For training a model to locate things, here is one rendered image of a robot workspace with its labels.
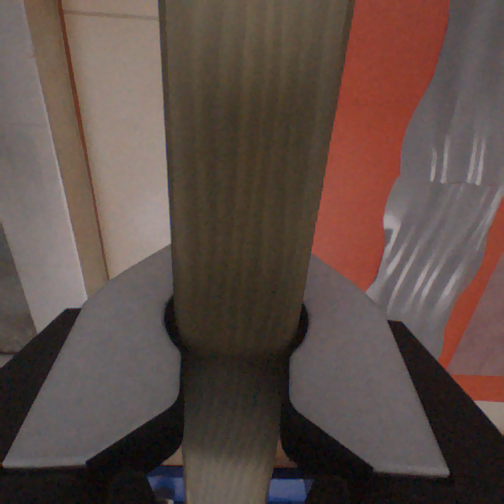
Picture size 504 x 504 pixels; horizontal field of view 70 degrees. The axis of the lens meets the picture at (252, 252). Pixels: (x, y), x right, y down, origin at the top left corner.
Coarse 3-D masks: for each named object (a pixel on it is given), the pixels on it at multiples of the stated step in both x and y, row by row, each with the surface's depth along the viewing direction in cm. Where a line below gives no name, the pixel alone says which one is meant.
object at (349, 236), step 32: (352, 192) 22; (384, 192) 22; (320, 224) 23; (352, 224) 23; (320, 256) 25; (352, 256) 25; (480, 288) 26; (448, 320) 28; (480, 320) 28; (448, 352) 29; (480, 352) 29; (480, 384) 31
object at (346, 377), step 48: (336, 288) 10; (336, 336) 8; (384, 336) 9; (288, 384) 7; (336, 384) 7; (384, 384) 7; (288, 432) 7; (336, 432) 6; (384, 432) 6; (432, 432) 6; (432, 480) 6
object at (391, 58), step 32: (384, 0) 17; (416, 0) 17; (448, 0) 17; (352, 32) 18; (384, 32) 18; (416, 32) 18; (352, 64) 19; (384, 64) 19; (416, 64) 19; (352, 96) 19; (384, 96) 19; (416, 96) 20; (352, 128) 20; (384, 128) 20; (352, 160) 21; (384, 160) 21
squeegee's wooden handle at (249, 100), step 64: (192, 0) 5; (256, 0) 5; (320, 0) 5; (192, 64) 5; (256, 64) 5; (320, 64) 5; (192, 128) 6; (256, 128) 6; (320, 128) 6; (192, 192) 6; (256, 192) 6; (320, 192) 7; (192, 256) 7; (256, 256) 7; (192, 320) 8; (256, 320) 8; (192, 384) 9; (256, 384) 9; (192, 448) 10; (256, 448) 10
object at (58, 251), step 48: (0, 0) 14; (48, 0) 16; (0, 48) 15; (48, 48) 16; (0, 96) 16; (48, 96) 16; (0, 144) 17; (48, 144) 17; (0, 192) 18; (48, 192) 18; (48, 240) 20; (96, 240) 23; (48, 288) 21; (96, 288) 23
